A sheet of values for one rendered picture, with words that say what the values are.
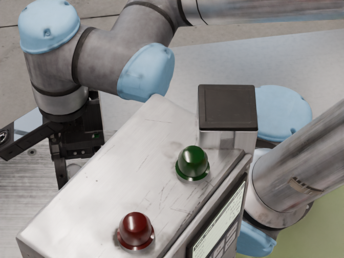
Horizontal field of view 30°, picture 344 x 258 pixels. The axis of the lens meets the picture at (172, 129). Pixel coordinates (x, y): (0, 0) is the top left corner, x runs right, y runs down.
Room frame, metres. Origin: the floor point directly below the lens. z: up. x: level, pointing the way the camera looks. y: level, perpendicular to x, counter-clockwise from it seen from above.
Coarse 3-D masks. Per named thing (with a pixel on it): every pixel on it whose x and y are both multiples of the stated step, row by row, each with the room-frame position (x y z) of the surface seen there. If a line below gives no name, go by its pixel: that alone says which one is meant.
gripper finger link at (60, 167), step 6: (54, 156) 0.55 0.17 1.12; (54, 162) 0.54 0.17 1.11; (60, 162) 0.54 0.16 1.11; (60, 168) 0.54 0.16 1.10; (66, 168) 0.55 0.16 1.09; (60, 174) 0.53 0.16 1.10; (66, 174) 0.54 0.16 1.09; (60, 180) 0.53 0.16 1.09; (66, 180) 0.53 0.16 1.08; (60, 186) 0.53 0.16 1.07
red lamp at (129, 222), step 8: (128, 216) 0.22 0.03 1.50; (136, 216) 0.22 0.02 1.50; (144, 216) 0.23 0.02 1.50; (120, 224) 0.22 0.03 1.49; (128, 224) 0.22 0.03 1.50; (136, 224) 0.22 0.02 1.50; (144, 224) 0.22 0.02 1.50; (120, 232) 0.22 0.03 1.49; (128, 232) 0.21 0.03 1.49; (136, 232) 0.21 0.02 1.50; (144, 232) 0.21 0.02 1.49; (152, 232) 0.22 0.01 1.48; (120, 240) 0.22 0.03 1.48; (128, 240) 0.21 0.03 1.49; (136, 240) 0.21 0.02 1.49; (144, 240) 0.21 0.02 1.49; (152, 240) 0.22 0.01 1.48; (128, 248) 0.21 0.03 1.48; (136, 248) 0.21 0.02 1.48; (144, 248) 0.21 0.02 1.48
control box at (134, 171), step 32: (160, 96) 0.35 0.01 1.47; (128, 128) 0.32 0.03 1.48; (160, 128) 0.32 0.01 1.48; (192, 128) 0.32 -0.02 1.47; (96, 160) 0.29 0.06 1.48; (128, 160) 0.29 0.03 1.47; (160, 160) 0.29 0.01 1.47; (224, 160) 0.29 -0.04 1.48; (64, 192) 0.26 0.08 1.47; (96, 192) 0.26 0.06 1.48; (128, 192) 0.26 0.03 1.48; (160, 192) 0.26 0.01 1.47; (192, 192) 0.26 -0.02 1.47; (224, 192) 0.26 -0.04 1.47; (32, 224) 0.23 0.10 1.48; (64, 224) 0.23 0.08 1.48; (96, 224) 0.23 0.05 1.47; (160, 224) 0.23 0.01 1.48; (192, 224) 0.23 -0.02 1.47; (32, 256) 0.21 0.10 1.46; (64, 256) 0.21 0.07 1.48; (96, 256) 0.21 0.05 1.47; (128, 256) 0.21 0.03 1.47; (160, 256) 0.21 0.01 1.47; (224, 256) 0.28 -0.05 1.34
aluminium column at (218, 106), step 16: (208, 96) 0.33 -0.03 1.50; (224, 96) 0.33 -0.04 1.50; (240, 96) 0.33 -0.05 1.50; (208, 112) 0.32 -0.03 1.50; (224, 112) 0.32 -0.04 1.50; (240, 112) 0.32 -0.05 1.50; (256, 112) 0.32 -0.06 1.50; (208, 128) 0.30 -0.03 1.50; (224, 128) 0.30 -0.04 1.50; (240, 128) 0.30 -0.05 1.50; (256, 128) 0.30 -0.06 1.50; (208, 144) 0.30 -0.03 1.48; (240, 144) 0.30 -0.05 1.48; (240, 224) 0.30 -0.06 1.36
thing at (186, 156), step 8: (184, 152) 0.28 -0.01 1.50; (192, 152) 0.28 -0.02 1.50; (200, 152) 0.28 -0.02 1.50; (184, 160) 0.27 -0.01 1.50; (192, 160) 0.27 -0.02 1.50; (200, 160) 0.27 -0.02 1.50; (176, 168) 0.28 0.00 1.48; (184, 168) 0.27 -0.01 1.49; (192, 168) 0.27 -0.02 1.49; (200, 168) 0.27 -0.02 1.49; (208, 168) 0.28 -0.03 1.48; (184, 176) 0.27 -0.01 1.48; (192, 176) 0.27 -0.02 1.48; (200, 176) 0.27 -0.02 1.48; (192, 184) 0.27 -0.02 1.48
